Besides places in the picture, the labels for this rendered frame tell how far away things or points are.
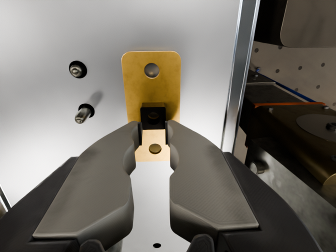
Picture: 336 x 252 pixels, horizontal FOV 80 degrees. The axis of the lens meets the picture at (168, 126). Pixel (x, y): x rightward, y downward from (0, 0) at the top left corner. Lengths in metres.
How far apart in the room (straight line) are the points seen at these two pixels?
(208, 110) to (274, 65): 0.37
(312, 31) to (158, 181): 0.17
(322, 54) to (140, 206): 0.49
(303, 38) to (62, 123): 0.19
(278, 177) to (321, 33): 0.11
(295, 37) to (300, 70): 0.36
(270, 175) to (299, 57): 0.38
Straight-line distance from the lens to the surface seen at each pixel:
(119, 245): 0.21
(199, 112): 0.16
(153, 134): 0.15
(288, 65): 0.53
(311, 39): 0.20
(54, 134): 0.18
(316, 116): 0.25
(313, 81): 0.58
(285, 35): 0.19
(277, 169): 0.18
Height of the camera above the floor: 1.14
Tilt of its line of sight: 63 degrees down
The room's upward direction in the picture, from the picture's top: 174 degrees clockwise
